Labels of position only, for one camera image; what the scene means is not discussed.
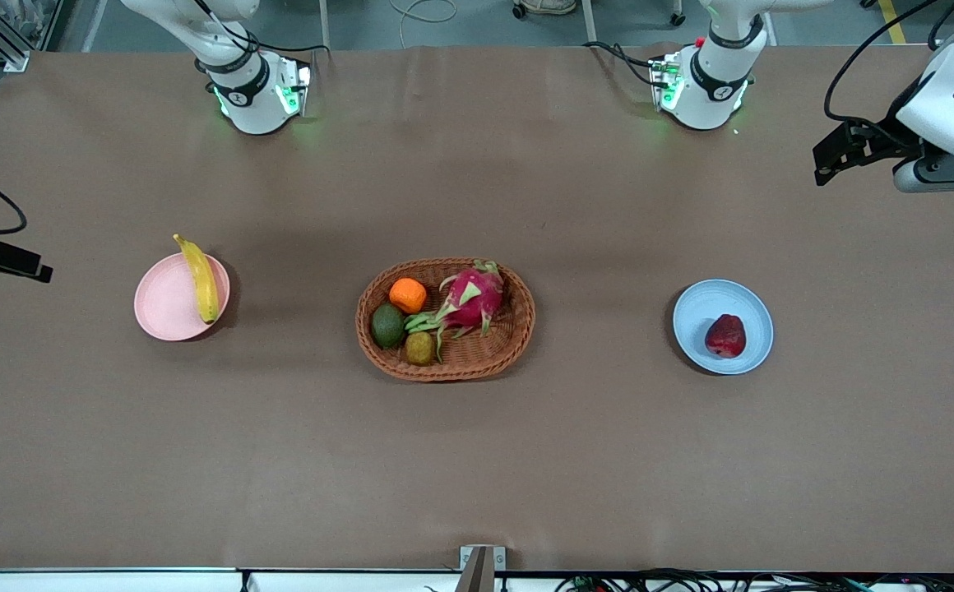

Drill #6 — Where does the brown table cover sheet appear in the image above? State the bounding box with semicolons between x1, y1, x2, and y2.
0;43;954;574

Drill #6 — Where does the black base cable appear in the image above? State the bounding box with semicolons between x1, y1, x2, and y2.
582;39;663;87
197;0;331;57

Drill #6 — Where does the green avocado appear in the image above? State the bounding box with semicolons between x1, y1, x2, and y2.
371;303;407;349

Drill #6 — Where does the pink dragon fruit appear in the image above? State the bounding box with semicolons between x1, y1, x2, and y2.
405;260;505;363

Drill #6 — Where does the aluminium edge bracket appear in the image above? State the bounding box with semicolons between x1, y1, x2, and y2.
459;545;507;592

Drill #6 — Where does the orange mandarin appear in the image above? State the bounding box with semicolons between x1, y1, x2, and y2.
389;278;428;315

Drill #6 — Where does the red apple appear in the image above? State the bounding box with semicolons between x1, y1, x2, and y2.
705;313;747;359

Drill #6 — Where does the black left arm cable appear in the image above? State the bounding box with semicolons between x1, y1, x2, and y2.
824;0;938;128

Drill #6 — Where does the white floor cable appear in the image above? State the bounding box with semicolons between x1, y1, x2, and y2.
389;0;459;49

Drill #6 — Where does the black left base cable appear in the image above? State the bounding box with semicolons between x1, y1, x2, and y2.
582;39;663;87

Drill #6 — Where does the light blue plate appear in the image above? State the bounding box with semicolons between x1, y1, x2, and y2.
673;280;774;376

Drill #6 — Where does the brown kiwi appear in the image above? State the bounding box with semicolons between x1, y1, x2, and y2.
405;331;437;367

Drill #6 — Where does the black cable bundle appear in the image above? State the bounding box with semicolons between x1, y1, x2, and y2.
555;569;954;592

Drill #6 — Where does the black right base cable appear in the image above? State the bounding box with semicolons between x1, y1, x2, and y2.
197;0;331;57

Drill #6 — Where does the yellow banana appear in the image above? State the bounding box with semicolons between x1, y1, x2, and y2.
173;234;220;325

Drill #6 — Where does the pink plate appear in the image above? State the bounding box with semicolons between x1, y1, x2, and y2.
134;252;231;341

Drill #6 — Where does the brown wicker basket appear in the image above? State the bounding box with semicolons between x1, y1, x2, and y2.
355;258;537;382

